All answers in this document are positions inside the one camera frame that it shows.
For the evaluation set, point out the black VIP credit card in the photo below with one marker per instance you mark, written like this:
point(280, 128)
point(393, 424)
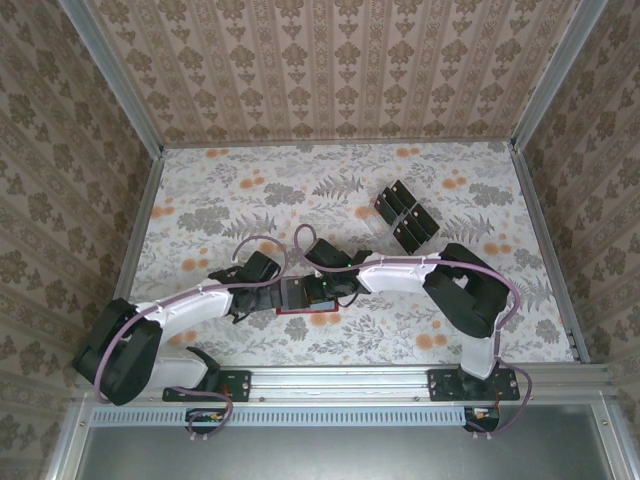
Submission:
point(294, 295)

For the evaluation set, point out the red card holder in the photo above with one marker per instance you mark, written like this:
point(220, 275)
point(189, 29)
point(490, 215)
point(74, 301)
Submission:
point(300, 311)

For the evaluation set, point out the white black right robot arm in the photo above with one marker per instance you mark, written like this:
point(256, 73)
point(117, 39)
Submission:
point(395, 277)

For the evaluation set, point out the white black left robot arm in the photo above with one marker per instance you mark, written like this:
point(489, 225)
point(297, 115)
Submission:
point(200, 305)

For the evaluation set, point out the small circuit board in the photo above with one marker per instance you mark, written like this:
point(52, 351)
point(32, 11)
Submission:
point(482, 415)
point(210, 416)

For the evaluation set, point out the grey metal panel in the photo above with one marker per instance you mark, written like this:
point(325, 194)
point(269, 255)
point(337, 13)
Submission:
point(350, 455)

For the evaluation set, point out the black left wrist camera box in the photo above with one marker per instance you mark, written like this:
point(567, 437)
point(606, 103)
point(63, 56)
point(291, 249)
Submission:
point(262, 265)

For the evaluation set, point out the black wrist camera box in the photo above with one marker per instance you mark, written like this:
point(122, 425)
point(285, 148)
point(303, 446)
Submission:
point(325, 252)
point(262, 265)

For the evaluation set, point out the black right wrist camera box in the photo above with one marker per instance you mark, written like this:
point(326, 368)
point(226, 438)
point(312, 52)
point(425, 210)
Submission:
point(325, 252)

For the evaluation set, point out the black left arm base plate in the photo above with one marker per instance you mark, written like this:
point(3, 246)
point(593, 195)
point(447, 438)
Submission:
point(239, 385)

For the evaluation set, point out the aluminium mounting rail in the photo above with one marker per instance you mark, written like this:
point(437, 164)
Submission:
point(340, 382)

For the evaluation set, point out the aluminium table edge rail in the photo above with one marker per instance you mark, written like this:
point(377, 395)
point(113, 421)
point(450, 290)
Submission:
point(144, 210)
point(545, 240)

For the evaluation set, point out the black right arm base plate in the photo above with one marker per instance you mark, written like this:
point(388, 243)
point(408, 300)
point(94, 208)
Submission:
point(440, 387)

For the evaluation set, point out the aluminium frame post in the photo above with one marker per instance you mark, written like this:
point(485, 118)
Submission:
point(555, 75)
point(120, 75)

